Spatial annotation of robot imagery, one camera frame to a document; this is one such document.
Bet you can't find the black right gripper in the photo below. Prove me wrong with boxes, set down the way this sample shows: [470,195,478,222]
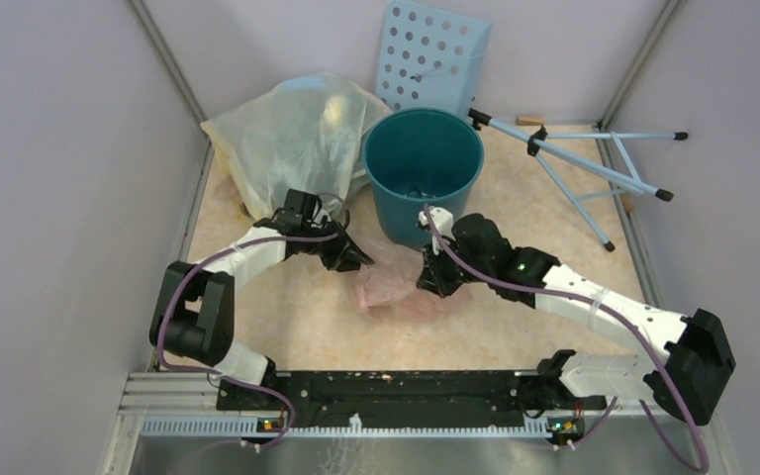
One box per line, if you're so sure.
[417,234,492,299]

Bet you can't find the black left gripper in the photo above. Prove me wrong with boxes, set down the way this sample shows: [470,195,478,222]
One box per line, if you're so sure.
[301,218,373,272]

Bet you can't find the pink plastic trash bag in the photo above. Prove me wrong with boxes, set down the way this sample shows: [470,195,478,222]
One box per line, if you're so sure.
[352,235,473,321]

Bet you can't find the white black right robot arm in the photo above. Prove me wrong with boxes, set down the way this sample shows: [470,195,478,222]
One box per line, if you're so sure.
[417,206,736,427]

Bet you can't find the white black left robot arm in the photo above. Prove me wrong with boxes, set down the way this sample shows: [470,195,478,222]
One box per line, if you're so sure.
[148,189,374,410]

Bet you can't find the teal plastic trash bin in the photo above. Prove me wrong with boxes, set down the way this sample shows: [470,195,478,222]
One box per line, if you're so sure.
[361,108,484,250]

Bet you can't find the small wooden block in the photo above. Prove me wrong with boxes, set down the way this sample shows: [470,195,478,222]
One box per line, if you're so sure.
[515,116,545,127]

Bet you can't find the large translucent filled bag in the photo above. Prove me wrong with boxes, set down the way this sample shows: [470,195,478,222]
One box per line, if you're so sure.
[200,72,391,219]

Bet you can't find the light blue folding tripod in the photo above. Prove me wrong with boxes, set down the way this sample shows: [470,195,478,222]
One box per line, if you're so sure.
[468,108,689,252]

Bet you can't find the light blue perforated panel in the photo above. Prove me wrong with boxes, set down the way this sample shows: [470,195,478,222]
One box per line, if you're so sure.
[375,1,493,119]

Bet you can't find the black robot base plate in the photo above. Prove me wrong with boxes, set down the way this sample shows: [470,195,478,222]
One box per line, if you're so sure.
[216,367,608,428]

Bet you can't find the aluminium frame rail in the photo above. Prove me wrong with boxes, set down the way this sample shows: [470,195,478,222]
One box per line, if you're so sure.
[101,0,214,475]

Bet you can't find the white toothed cable strip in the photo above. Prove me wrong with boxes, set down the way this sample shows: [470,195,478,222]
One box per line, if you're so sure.
[141,416,550,439]

